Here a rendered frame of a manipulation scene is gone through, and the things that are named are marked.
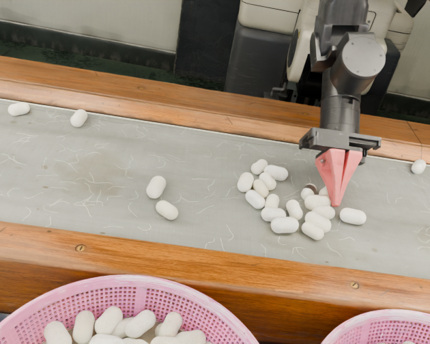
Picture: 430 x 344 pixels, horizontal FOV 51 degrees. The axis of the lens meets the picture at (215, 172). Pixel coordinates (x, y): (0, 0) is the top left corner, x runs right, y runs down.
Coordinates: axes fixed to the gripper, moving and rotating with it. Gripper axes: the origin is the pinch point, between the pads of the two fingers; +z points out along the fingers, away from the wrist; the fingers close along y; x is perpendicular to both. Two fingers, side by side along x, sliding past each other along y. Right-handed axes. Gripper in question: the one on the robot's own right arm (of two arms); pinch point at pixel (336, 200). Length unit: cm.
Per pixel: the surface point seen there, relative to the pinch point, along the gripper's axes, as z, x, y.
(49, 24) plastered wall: -124, 187, -107
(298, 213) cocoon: 2.8, -1.9, -5.8
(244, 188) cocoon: -0.2, 1.3, -13.0
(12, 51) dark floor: -104, 189, -125
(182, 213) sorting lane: 4.8, -1.5, -21.2
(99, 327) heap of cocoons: 18.6, -13.5, -28.0
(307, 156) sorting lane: -9.2, 10.5, -1.3
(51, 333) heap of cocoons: 19.4, -14.3, -32.2
